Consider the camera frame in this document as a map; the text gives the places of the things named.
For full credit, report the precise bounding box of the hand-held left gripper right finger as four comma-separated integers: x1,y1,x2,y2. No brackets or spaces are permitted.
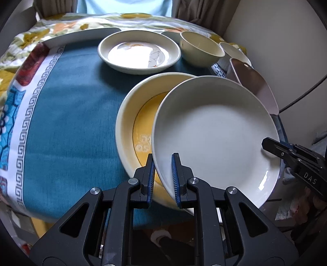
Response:
171,153,299,266

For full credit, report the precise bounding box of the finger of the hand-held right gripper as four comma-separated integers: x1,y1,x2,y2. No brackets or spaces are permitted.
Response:
280,143,327,165
262,137,298,167

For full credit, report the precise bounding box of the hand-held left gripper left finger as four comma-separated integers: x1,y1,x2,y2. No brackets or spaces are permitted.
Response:
29,153,156,266

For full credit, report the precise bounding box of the yellow plate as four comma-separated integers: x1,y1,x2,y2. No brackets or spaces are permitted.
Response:
115,72,197,213

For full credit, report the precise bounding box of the plain white plate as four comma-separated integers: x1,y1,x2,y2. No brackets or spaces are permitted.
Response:
151,75,281,208

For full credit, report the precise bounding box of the brown tray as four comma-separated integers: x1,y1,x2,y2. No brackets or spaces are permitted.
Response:
227,57,279,115

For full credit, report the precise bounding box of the small white bowl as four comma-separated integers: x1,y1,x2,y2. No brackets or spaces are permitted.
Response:
219,42,252,70

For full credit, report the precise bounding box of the large cream bowl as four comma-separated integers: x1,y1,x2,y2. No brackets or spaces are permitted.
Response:
179,31,226,67

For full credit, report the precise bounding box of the white plate with orange print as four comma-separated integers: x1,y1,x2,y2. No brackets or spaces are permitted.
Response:
98,31,181,75

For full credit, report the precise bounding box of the crumpled white tissue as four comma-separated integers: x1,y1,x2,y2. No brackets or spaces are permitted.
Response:
274,197,304,222

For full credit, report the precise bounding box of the blue patterned tablecloth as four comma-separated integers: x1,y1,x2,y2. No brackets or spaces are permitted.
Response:
0,42,287,225

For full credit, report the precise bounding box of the yellow cushion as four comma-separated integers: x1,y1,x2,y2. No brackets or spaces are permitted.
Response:
30,217,60,239

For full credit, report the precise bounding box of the beige curtain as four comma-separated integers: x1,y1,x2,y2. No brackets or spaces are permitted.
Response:
172,0,237,35
34,0,78,17

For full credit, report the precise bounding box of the light blue sheer curtain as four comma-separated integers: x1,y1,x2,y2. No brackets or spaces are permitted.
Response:
76,0,174,14

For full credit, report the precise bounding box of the floral blanket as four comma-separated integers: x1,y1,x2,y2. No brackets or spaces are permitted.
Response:
0,12,230,123

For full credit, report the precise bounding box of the black cable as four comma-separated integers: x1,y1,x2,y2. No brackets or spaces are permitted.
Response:
279,75,327,114

